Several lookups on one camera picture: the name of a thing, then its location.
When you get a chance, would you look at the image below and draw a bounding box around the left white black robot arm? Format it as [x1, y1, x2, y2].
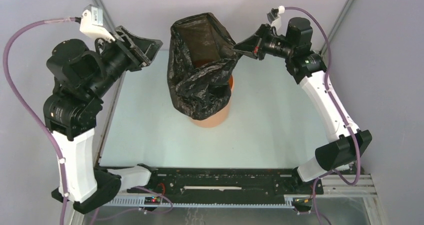
[43, 26, 163, 214]

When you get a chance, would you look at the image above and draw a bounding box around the small electronics board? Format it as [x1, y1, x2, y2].
[144, 196, 162, 205]

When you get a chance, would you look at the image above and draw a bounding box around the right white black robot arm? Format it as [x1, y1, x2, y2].
[233, 17, 372, 194]

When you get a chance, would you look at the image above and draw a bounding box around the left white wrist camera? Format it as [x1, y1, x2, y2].
[79, 4, 115, 43]

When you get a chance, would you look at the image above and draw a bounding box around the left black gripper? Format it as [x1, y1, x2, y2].
[90, 23, 166, 96]

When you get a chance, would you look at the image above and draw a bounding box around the orange plastic trash bin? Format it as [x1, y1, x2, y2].
[189, 95, 233, 128]

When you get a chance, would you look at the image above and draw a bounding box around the black plastic trash bag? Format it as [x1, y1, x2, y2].
[167, 12, 241, 121]

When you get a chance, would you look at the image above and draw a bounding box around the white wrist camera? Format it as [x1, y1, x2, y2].
[79, 4, 115, 43]
[267, 5, 286, 30]

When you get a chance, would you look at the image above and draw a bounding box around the grey slotted cable duct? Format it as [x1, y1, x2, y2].
[105, 195, 312, 209]

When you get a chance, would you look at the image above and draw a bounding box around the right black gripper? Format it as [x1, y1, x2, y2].
[232, 24, 295, 61]

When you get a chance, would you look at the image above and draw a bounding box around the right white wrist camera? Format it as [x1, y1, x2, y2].
[267, 5, 286, 30]

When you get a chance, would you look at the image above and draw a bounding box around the aluminium corner frame right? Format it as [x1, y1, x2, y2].
[324, 0, 356, 42]

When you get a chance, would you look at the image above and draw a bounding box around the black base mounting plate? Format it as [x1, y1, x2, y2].
[145, 167, 324, 203]

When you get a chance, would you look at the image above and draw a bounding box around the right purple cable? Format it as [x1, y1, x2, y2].
[284, 6, 362, 225]

